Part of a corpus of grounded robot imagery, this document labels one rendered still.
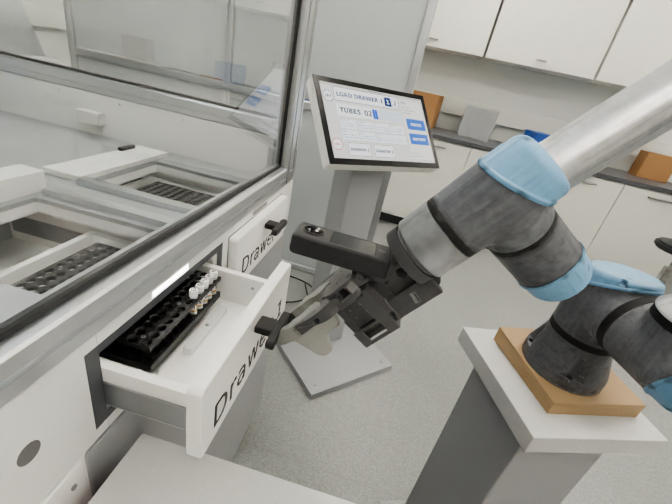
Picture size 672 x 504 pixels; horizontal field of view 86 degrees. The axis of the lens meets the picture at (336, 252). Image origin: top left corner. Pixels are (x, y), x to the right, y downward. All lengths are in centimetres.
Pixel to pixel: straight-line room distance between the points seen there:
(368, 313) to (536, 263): 18
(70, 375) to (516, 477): 80
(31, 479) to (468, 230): 47
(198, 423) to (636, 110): 62
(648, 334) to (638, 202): 317
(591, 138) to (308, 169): 176
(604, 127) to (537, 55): 319
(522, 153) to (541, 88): 377
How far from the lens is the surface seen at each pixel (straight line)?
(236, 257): 68
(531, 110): 412
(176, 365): 55
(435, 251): 37
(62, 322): 40
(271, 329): 49
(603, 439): 84
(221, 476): 54
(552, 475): 97
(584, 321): 76
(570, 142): 56
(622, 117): 58
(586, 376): 82
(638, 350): 70
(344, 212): 142
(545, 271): 43
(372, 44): 205
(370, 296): 40
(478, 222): 36
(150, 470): 56
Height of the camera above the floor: 123
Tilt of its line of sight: 27 degrees down
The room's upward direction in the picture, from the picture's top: 12 degrees clockwise
